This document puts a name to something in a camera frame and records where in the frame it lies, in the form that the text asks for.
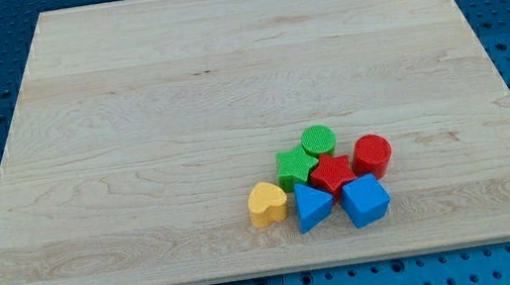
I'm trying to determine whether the green cylinder block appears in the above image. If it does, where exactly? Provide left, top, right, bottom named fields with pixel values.
left=300, top=125, right=337, bottom=157

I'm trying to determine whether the red cylinder block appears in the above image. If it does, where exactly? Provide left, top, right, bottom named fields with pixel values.
left=352, top=134, right=392, bottom=179

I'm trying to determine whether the red star block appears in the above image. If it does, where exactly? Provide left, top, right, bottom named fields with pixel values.
left=309, top=153, right=357, bottom=203

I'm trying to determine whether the green star block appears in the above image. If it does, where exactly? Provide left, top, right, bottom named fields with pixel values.
left=275, top=144, right=319, bottom=193

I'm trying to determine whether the blue cube block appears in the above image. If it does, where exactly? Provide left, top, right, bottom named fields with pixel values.
left=341, top=173, right=391, bottom=229

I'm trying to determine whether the blue triangle block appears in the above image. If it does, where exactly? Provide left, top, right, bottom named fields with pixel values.
left=294, top=183, right=334, bottom=234

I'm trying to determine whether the yellow heart block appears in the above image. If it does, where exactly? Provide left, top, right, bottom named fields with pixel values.
left=248, top=181, right=288, bottom=228

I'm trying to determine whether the light wooden board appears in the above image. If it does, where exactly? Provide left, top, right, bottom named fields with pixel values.
left=0, top=0, right=510, bottom=285

